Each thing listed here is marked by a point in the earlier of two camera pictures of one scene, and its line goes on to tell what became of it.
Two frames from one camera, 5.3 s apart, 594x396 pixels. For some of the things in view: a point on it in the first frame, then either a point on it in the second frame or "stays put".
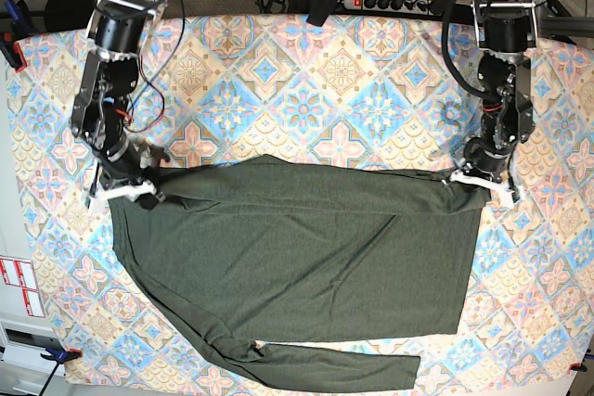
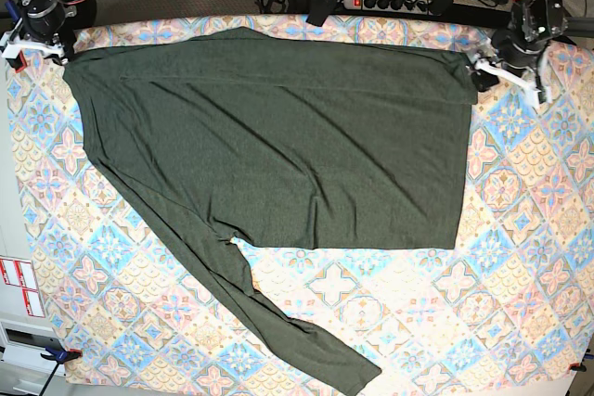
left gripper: [122, 161] → [41, 23]
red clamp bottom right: [576, 366] stays put
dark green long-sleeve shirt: [273, 250] → [241, 134]
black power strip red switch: [398, 5] stays put
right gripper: [481, 156] → [513, 50]
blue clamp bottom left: [59, 357] stays put
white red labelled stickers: [19, 274] stays put
